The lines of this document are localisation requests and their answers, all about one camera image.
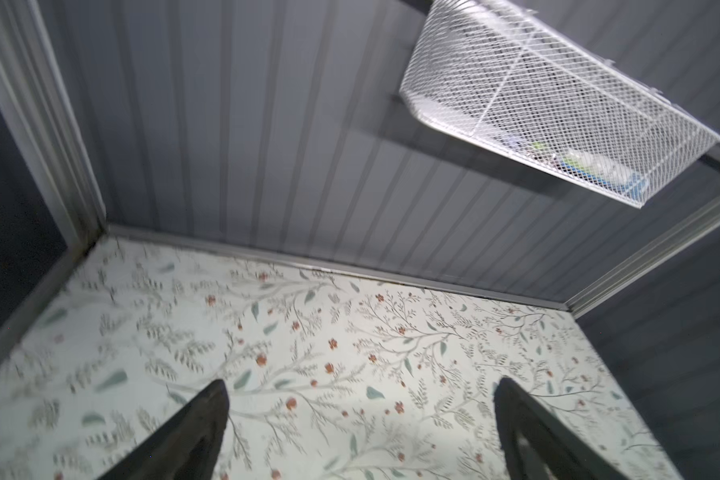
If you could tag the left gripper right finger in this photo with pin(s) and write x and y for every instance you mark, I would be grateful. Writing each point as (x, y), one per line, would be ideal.
(536, 445)

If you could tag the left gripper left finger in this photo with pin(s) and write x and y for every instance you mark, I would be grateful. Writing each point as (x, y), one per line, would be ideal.
(187, 446)

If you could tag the tubes in white basket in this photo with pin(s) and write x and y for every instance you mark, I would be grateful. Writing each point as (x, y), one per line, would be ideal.
(594, 169)

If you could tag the white wire mesh basket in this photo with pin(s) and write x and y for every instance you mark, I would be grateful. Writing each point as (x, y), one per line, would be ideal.
(483, 69)

